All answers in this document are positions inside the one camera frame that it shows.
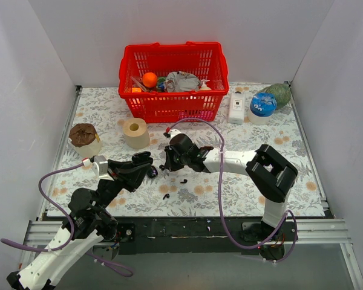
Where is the black gold-trimmed charging case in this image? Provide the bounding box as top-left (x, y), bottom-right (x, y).
top-left (147, 166), bottom-right (158, 179)

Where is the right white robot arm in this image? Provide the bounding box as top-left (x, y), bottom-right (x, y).
top-left (163, 130), bottom-right (298, 240)

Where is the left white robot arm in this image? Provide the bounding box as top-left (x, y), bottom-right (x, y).
top-left (1, 152), bottom-right (153, 289)

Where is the beige paper roll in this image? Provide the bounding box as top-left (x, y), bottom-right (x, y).
top-left (123, 118), bottom-right (150, 149)

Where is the floral patterned table mat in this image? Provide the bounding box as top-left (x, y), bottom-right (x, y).
top-left (47, 88), bottom-right (324, 218)

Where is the brown-topped paper cup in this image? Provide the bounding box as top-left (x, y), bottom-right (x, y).
top-left (68, 123), bottom-right (102, 158)

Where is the crumpled silver foil bag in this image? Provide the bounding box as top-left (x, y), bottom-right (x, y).
top-left (165, 71), bottom-right (201, 92)

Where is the red plastic shopping basket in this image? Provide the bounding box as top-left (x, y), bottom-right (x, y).
top-left (119, 42), bottom-right (229, 123)

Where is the white rectangular bottle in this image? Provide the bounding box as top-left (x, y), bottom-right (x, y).
top-left (227, 91), bottom-right (246, 124)

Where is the orange fruit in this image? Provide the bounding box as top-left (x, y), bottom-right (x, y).
top-left (142, 72), bottom-right (158, 88)

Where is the blue-lidded white jar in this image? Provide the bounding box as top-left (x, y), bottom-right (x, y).
top-left (247, 92), bottom-right (277, 125)

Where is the green textured ball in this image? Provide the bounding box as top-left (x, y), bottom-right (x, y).
top-left (264, 83), bottom-right (291, 109)

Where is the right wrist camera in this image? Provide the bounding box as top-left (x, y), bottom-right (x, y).
top-left (164, 128), bottom-right (181, 139)

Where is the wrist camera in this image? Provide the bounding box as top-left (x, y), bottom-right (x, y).
top-left (82, 155), bottom-right (111, 180)
top-left (164, 128), bottom-right (181, 139)

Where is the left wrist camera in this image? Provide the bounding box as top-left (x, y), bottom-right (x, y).
top-left (82, 155), bottom-right (111, 180)

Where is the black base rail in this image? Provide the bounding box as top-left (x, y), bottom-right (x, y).
top-left (81, 216), bottom-right (288, 256)

